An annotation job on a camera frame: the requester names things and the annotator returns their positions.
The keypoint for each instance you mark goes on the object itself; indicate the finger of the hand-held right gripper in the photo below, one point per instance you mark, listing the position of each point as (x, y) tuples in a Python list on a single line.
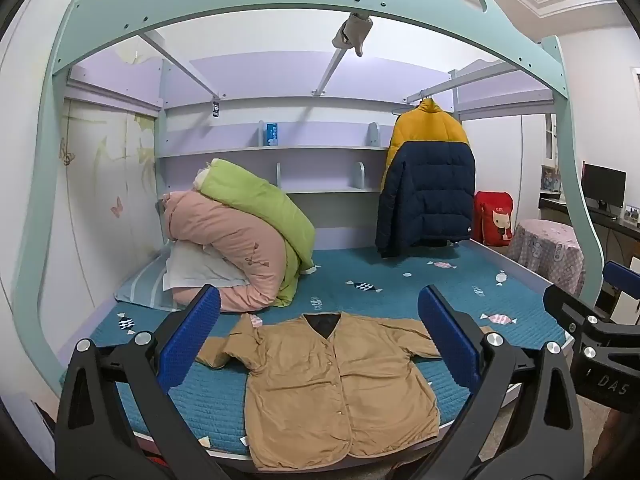
[(567, 307), (622, 275)]

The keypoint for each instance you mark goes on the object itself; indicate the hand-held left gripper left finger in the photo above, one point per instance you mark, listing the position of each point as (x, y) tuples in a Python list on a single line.
[(190, 332)]

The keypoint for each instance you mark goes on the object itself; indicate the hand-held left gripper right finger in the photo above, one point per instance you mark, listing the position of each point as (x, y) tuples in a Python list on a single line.
[(447, 335)]

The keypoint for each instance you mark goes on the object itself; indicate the tan quilted coat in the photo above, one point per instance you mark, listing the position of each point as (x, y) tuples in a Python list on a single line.
[(320, 390)]

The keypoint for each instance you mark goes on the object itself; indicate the clothes hanger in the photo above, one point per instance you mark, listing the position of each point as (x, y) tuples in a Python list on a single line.
[(400, 108)]

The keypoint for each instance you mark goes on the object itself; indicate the white box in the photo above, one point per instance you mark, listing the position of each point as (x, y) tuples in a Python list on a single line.
[(627, 307)]

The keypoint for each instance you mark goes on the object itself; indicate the dark desk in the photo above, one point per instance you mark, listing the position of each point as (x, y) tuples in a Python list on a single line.
[(620, 232)]

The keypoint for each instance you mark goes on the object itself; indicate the round table pink cloth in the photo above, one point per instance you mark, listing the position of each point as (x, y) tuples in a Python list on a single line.
[(545, 250)]

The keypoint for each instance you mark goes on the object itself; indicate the white pillow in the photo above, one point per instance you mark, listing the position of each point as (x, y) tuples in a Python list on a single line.
[(195, 270)]

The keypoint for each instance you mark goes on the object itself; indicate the striped blue pillow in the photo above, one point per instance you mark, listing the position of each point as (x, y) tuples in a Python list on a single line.
[(140, 287)]

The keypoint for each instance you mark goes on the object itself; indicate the teal candy print bed blanket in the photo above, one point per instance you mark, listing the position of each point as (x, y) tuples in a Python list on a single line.
[(380, 285)]

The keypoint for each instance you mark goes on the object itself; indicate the black computer monitor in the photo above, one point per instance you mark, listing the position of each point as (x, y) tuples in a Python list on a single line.
[(604, 185)]

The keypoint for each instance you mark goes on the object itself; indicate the pink quilt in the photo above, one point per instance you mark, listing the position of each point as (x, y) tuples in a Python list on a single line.
[(225, 230)]

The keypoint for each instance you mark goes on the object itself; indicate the red cartoon bag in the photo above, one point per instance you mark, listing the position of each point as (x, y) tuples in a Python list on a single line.
[(495, 220)]

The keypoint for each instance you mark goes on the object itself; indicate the green quilt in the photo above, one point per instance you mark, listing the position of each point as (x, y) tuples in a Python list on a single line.
[(260, 200)]

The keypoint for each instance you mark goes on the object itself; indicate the yellow navy puffer jacket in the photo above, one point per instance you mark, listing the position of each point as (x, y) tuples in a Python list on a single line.
[(430, 185)]

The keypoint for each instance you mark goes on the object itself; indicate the white glass door cabinet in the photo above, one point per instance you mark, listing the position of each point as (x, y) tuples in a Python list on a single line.
[(551, 135)]

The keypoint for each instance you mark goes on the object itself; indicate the purple headboard shelf unit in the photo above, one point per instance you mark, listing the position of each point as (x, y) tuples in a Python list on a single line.
[(325, 160)]

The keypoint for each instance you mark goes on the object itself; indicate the blue box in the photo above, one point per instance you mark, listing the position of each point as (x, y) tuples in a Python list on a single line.
[(272, 134)]

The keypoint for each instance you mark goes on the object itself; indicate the black hanging tag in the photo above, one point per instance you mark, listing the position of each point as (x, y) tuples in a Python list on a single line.
[(215, 110)]

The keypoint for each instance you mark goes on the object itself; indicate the grey cloth on bar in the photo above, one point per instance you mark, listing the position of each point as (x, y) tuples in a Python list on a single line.
[(352, 32)]

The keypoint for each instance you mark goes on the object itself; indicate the small photo frame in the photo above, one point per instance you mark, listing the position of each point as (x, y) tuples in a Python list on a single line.
[(632, 214)]

